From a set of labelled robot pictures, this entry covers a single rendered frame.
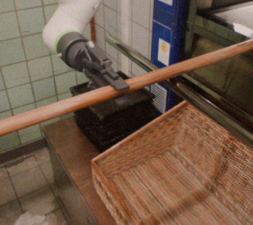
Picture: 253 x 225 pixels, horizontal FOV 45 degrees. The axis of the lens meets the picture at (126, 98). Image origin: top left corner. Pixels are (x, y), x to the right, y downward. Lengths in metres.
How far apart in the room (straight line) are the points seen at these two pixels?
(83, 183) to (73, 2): 0.72
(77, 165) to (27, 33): 0.87
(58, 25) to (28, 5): 0.93
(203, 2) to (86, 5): 0.48
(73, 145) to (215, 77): 0.71
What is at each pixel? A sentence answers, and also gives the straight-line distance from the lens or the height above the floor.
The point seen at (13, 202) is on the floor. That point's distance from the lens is 2.07.
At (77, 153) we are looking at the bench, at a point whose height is 0.58.
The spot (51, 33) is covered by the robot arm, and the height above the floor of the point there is 1.22.
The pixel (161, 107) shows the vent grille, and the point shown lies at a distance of 1.49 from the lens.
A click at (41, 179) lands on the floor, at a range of 2.13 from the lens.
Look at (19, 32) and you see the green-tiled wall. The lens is 1.87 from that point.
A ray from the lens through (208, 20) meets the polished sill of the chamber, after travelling 1.16.
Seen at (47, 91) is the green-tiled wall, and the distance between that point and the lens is 2.08.
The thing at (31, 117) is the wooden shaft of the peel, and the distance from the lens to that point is 0.62.
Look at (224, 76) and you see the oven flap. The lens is 1.16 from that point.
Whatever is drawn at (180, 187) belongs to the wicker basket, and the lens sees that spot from 1.28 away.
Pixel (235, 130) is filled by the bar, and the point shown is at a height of 1.17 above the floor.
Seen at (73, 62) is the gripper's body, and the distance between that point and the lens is 0.81.
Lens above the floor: 1.56
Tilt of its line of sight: 35 degrees down
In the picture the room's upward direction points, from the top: straight up
